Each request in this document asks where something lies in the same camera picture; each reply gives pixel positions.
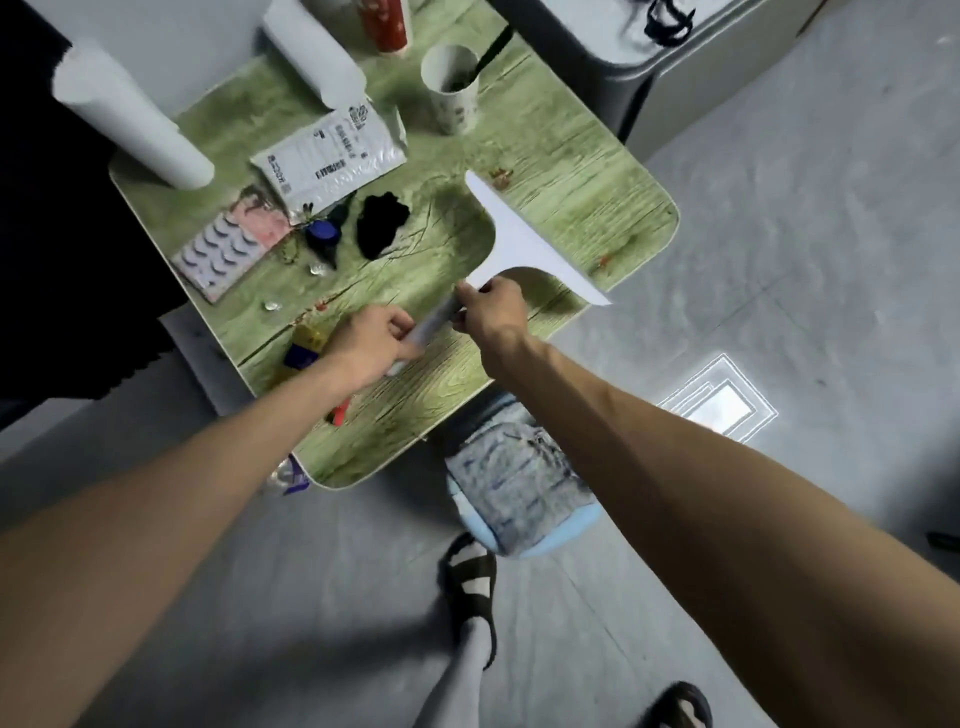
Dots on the person's right hand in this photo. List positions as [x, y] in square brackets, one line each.
[499, 319]

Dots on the clear plastic water bottle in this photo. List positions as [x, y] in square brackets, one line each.
[289, 476]

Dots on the person's right sandal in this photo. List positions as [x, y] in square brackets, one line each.
[679, 709]

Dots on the small blue-capped bottle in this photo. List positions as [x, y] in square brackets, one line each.
[324, 236]

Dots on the grey cleaning cloth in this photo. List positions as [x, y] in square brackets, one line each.
[517, 480]

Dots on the red lighter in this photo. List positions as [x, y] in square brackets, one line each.
[341, 411]

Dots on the pink false eyelash pack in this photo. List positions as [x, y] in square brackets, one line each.
[225, 251]

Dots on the green wood-grain folding table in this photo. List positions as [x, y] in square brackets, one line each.
[570, 187]

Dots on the black clothes hanger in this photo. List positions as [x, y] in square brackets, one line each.
[667, 22]

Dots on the person's left sandal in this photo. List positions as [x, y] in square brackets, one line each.
[472, 592]

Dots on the black fabric scrunchie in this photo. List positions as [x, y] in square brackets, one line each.
[381, 225]

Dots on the gold cigarette pack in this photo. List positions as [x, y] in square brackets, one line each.
[307, 345]

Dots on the person's sandal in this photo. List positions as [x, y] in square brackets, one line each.
[472, 592]
[679, 709]

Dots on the white printed packet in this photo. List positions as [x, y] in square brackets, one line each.
[330, 161]

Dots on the white paper cup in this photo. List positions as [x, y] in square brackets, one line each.
[454, 105]

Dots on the red paper cup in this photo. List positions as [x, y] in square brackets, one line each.
[386, 26]

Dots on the white plastic squeegee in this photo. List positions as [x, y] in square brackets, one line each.
[517, 240]

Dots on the person's left forearm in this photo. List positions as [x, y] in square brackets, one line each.
[150, 540]

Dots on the person's right forearm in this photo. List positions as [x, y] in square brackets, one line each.
[735, 555]

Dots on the light blue trash bin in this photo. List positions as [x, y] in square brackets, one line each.
[577, 525]

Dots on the white paper roll left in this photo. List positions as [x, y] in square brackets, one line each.
[127, 120]

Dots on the person's left hand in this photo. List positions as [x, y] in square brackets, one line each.
[371, 349]

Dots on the white tissue roll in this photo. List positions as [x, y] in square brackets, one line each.
[315, 49]

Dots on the black plastic spoon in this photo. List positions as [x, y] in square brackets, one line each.
[491, 49]

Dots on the white low cabinet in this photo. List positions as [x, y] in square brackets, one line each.
[675, 75]

